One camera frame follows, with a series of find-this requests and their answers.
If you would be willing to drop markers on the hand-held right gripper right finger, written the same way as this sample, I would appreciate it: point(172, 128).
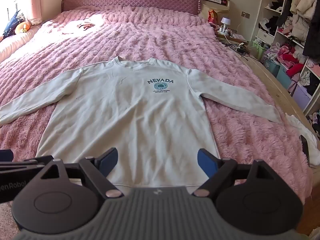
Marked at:
point(206, 162)

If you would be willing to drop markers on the pink curtain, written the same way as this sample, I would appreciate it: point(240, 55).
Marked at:
point(33, 0)

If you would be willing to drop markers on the pile of pink clothes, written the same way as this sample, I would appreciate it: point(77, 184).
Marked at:
point(290, 60)

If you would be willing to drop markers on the purple quilted headboard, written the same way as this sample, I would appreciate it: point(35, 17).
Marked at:
point(130, 0)

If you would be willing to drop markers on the wall socket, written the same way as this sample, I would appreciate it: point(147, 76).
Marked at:
point(245, 15)

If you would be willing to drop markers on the red snack bag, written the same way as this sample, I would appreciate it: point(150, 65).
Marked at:
point(212, 17)

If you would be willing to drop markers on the green plastic basket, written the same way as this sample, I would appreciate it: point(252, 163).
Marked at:
point(261, 51)

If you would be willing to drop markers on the white power strip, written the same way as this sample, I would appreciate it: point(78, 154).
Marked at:
point(225, 32)

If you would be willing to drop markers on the purple storage box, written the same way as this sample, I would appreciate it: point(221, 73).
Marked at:
point(301, 98)

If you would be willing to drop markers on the small pink cloth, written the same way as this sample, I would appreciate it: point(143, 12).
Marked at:
point(86, 25)

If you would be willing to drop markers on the white crumpled cloth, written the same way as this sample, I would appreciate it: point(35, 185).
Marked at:
point(303, 130)

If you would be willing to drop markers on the cream hanging jacket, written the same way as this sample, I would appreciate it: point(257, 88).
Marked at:
point(302, 7)

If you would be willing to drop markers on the white table lamp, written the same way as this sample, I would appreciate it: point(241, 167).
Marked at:
point(225, 21)

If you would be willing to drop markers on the white wardrobe shelving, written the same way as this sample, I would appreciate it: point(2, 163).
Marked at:
point(277, 10)

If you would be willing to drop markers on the pale pink quilt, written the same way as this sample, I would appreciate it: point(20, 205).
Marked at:
point(17, 42)

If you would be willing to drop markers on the light wooden bed platform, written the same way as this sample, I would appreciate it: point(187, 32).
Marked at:
point(270, 90)

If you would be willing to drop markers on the pink booklet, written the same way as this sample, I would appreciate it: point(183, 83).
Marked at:
point(238, 37)

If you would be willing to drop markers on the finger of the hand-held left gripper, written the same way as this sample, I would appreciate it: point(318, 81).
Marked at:
point(6, 155)
point(22, 165)

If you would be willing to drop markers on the pink fluffy blanket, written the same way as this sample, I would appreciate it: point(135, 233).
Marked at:
point(175, 37)

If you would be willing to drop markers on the white drawer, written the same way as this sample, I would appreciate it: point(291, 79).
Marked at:
point(265, 37)

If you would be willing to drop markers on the white printed sweatshirt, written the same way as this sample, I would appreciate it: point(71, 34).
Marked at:
point(125, 120)

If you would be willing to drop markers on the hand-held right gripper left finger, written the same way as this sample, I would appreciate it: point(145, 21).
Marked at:
point(108, 160)

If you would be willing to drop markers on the orange plush toy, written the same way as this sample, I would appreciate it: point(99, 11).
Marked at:
point(22, 28)

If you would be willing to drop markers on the blue storage box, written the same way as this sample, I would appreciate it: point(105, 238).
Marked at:
point(272, 67)

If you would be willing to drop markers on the navy floral pillow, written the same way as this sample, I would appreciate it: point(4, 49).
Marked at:
point(11, 25)

